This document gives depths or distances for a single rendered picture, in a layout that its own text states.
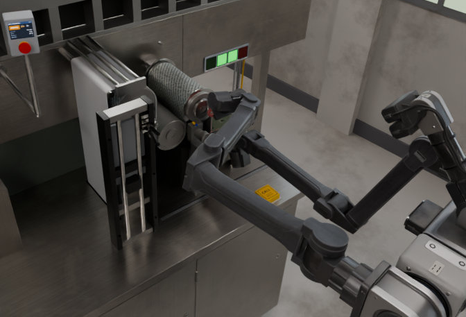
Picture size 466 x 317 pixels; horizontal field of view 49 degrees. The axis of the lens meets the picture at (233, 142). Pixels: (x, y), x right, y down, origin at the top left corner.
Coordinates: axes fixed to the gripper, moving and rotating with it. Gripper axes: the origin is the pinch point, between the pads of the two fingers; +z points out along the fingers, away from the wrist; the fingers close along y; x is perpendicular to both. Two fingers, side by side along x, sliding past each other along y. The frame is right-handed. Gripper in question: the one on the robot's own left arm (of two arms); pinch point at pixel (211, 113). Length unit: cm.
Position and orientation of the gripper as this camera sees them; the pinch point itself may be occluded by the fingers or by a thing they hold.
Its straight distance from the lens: 182.9
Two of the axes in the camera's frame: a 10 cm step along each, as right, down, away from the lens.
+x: -4.1, -9.1, -0.1
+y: 7.4, -3.4, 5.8
